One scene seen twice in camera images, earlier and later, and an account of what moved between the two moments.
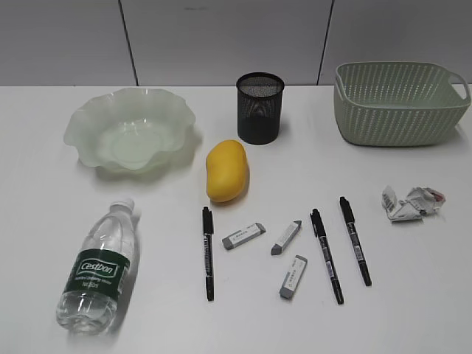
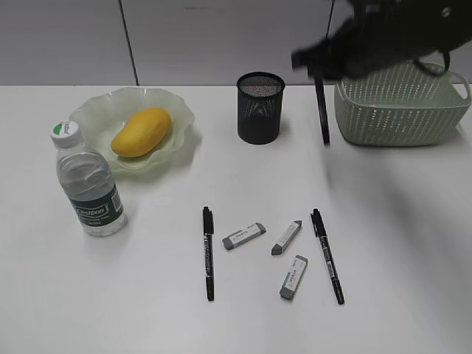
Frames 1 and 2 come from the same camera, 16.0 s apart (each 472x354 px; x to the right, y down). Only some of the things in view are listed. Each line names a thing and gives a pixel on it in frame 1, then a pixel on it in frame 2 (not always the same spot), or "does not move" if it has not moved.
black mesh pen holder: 259,96 does not move
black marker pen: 208,220 does not move
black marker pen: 349,215 to 321,103
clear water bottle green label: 100,272 to 88,177
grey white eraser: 287,237 does not move
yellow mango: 226,166 to 142,133
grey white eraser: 252,231 does not move
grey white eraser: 293,276 does not move
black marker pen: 321,231 does not move
